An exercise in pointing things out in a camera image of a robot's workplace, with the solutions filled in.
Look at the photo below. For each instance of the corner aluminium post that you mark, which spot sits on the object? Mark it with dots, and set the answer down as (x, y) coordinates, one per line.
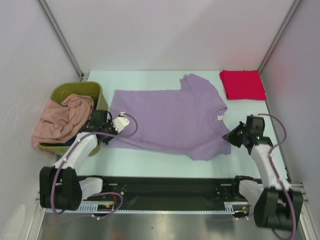
(280, 32)
(45, 8)

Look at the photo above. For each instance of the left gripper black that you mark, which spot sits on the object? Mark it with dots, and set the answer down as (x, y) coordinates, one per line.
(109, 123)

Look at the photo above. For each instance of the pink t shirt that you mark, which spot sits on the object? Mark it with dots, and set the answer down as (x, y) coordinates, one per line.
(60, 122)

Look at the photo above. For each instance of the purple t shirt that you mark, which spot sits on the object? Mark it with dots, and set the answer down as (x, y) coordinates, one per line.
(188, 121)

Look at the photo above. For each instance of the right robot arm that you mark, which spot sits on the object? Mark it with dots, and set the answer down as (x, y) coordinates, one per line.
(275, 204)

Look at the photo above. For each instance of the right corner aluminium post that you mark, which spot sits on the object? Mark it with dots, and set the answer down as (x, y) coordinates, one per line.
(280, 32)

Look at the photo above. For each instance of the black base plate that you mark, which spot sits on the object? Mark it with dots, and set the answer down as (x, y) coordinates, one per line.
(172, 193)

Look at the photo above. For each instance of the blue t shirt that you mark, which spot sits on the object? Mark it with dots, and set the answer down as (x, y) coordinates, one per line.
(69, 142)

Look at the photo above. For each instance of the white slotted cable duct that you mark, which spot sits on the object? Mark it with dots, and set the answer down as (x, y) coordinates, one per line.
(227, 208)

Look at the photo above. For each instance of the olive green plastic bin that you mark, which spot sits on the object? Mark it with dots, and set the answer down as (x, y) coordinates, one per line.
(60, 93)

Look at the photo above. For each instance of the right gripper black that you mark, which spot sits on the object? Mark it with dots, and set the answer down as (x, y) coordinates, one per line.
(230, 136)

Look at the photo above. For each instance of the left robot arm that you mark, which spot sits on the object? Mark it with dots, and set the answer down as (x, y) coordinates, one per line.
(59, 186)

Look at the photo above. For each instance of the left corner aluminium post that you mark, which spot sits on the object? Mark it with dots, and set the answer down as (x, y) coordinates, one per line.
(45, 8)

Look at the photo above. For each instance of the folded red t shirt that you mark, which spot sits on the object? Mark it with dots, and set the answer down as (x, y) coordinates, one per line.
(243, 85)

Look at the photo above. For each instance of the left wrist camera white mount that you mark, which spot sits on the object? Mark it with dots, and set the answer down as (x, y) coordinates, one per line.
(120, 122)

